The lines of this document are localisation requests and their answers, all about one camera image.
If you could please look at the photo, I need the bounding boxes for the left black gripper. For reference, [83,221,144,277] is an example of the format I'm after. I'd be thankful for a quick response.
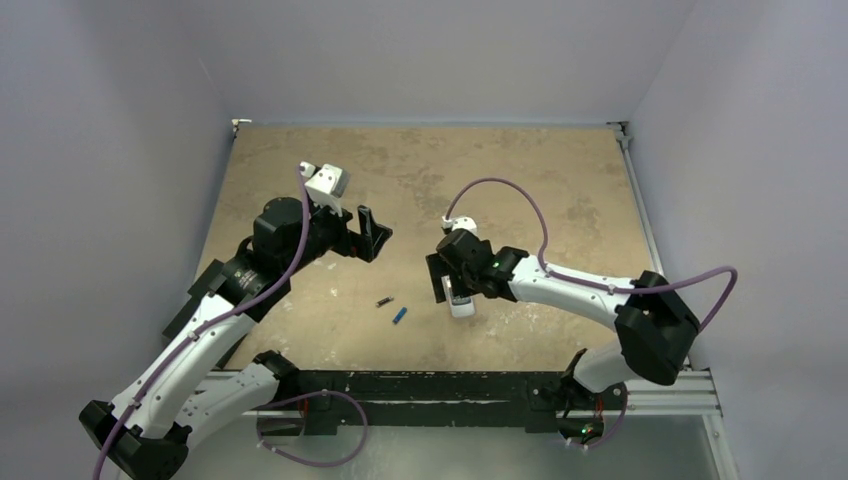
[282,194,390,275]

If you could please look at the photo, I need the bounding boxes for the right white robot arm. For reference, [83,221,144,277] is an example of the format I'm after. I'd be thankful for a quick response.
[426,229,700,407]

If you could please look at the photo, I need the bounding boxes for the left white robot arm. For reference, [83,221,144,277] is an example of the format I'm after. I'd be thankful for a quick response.
[79,197,392,479]

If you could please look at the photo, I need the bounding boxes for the blue battery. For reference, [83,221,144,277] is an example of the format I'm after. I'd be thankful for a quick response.
[392,307,408,325]

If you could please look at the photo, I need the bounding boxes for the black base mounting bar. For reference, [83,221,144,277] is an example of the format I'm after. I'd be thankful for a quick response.
[253,351,626,438]

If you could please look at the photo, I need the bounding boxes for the black box with blue tool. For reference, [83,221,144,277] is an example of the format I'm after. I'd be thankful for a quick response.
[161,260,224,347]

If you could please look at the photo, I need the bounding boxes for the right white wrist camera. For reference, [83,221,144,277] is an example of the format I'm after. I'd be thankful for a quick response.
[441,216,478,235]

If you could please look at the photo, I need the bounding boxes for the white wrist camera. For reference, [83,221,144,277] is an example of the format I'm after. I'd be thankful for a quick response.
[298,162,350,217]
[441,216,478,235]

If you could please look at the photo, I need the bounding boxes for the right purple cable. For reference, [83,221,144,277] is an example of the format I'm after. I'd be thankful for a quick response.
[443,177,739,333]

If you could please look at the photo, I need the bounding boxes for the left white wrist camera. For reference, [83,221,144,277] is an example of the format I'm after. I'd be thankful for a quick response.
[298,162,350,217]

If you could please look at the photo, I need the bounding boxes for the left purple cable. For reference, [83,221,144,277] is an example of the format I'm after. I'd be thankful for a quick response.
[91,165,313,480]

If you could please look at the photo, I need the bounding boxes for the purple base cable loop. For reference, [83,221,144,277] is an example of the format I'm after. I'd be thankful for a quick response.
[255,389,370,469]

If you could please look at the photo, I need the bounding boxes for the aluminium frame rail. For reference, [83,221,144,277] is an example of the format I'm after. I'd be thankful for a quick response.
[607,121,739,479]

